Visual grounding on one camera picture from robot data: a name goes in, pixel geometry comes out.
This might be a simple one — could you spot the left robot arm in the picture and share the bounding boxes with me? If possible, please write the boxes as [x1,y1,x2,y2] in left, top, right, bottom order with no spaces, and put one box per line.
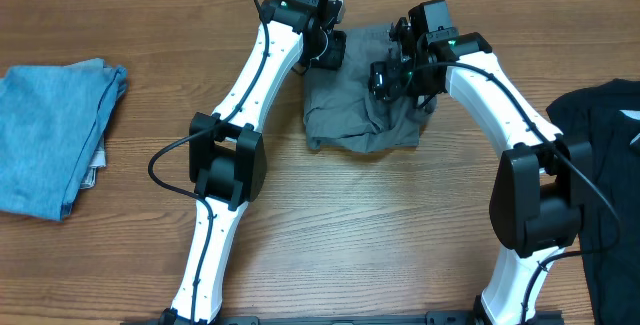
[157,0,346,324]

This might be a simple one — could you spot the grey shorts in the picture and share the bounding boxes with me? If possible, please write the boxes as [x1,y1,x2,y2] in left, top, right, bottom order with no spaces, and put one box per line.
[303,24,437,153]

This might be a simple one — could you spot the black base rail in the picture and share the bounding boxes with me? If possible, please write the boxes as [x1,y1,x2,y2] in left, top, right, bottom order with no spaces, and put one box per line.
[121,311,565,325]

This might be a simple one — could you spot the folded blue denim garment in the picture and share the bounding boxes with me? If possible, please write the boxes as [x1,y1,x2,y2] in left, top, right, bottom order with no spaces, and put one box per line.
[1,58,127,221]

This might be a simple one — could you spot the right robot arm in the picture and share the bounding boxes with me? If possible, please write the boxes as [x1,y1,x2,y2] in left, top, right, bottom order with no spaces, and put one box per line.
[368,0,591,324]

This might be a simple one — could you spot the black shirt with white print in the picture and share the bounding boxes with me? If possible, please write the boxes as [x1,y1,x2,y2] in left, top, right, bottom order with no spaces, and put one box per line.
[546,79,639,324]

